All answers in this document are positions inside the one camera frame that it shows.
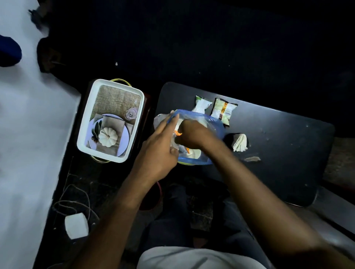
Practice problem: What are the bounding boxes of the person's right hand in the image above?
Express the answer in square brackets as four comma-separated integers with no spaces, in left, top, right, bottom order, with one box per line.
[174,120,221,152]

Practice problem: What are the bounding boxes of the person's left hand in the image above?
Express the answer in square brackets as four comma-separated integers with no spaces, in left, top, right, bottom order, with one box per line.
[130,111,180,184]

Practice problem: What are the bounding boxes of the blue clear plastic zip bag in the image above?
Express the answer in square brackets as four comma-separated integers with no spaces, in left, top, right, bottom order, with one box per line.
[168,109,226,166]

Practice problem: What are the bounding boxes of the person's left forearm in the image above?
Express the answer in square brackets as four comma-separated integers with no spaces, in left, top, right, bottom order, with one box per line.
[71,172,161,269]

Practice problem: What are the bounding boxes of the person's right forearm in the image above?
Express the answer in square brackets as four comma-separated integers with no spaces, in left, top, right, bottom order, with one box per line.
[205,137,355,269]

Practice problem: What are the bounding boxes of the white plastic bag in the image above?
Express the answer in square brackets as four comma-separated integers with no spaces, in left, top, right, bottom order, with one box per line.
[153,113,170,131]

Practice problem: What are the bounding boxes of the white green snack packet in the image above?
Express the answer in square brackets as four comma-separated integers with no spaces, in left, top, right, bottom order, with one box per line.
[191,96,213,114]

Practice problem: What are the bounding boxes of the green gold snack packet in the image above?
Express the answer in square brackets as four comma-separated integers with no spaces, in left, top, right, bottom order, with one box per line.
[210,98,239,127]

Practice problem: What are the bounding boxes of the red bowl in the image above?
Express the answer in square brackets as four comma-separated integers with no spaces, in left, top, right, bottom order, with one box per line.
[139,181,163,211]

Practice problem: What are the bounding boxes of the white tray with printed picture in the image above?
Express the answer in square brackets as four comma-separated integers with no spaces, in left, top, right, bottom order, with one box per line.
[77,79,145,164]

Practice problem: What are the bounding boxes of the crumpled white wrapper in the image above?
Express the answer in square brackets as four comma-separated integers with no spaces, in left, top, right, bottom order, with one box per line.
[232,133,248,152]

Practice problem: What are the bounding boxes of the person's dark trousers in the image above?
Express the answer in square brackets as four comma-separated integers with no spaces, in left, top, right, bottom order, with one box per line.
[138,183,273,269]

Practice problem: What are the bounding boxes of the black table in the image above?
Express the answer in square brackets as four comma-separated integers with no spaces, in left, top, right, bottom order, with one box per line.
[154,82,335,208]

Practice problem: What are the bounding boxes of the person's white shirt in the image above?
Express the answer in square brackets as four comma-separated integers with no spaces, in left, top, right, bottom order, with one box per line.
[136,246,267,269]

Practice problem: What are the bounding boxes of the white power adapter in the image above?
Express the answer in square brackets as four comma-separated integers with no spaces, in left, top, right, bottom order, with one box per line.
[64,212,89,240]

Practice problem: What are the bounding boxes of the dark bundle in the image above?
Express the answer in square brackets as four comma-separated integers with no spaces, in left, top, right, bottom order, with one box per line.
[37,36,65,74]

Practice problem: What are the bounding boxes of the dark bench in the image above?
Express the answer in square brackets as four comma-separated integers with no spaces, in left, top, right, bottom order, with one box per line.
[287,137,355,251]

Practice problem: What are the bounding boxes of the blue round object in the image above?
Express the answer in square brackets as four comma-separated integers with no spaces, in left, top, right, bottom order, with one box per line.
[0,34,23,68]

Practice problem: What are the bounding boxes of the white cable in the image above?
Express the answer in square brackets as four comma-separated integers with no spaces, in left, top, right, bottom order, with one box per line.
[52,172,100,223]

